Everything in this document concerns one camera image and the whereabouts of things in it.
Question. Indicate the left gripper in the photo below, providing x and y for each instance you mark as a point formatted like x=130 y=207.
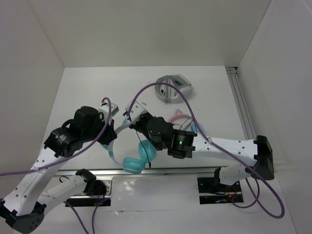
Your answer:
x=110 y=134

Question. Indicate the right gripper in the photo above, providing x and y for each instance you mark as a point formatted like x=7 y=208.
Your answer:
x=135 y=126

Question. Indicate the teal cat-ear headphones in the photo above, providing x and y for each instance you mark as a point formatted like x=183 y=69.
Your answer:
x=146 y=153

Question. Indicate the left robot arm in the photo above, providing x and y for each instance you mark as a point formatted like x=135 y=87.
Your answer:
x=26 y=206

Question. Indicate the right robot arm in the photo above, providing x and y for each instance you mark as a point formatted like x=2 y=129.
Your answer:
x=252 y=158

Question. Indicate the pink blue cat-ear headphones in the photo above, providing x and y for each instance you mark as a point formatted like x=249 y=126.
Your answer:
x=185 y=122

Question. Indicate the grey white folded headphones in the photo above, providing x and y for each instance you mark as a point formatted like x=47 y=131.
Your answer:
x=167 y=94

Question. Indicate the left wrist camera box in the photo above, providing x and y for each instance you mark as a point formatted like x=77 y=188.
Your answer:
x=109 y=111

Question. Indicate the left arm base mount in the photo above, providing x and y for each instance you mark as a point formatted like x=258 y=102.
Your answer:
x=101 y=193

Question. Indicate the aluminium rail front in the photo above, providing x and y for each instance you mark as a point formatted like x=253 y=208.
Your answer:
x=157 y=172

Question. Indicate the aluminium rail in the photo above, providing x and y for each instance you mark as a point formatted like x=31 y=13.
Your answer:
x=241 y=105
x=157 y=172

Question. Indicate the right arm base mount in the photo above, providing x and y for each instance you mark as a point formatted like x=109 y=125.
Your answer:
x=218 y=194

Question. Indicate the aluminium rail right side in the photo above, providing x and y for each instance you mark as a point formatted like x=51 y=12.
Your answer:
x=241 y=105

